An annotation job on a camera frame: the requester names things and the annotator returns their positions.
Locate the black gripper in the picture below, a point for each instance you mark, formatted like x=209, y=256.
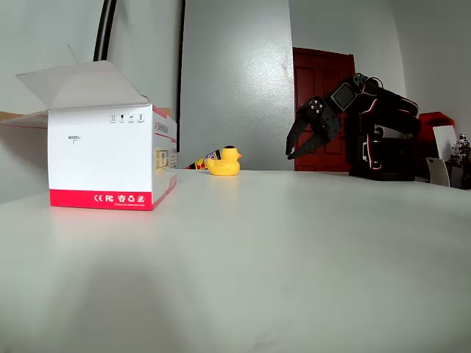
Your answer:
x=324, y=120

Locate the yellow rubber duck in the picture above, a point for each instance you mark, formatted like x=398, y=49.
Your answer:
x=222, y=165

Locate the yellow and red printed box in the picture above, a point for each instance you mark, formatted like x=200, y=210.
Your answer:
x=198, y=162

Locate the open cardboard box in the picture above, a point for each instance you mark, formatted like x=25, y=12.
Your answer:
x=99, y=154

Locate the red door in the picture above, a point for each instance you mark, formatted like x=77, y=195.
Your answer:
x=312, y=73

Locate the red cabinet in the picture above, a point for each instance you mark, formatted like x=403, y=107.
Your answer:
x=436, y=117

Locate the white chair back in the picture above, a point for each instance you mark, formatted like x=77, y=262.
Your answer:
x=438, y=171

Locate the white board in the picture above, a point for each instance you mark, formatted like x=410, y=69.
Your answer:
x=445, y=141

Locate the black camera stand pole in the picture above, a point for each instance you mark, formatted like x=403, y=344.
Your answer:
x=105, y=29

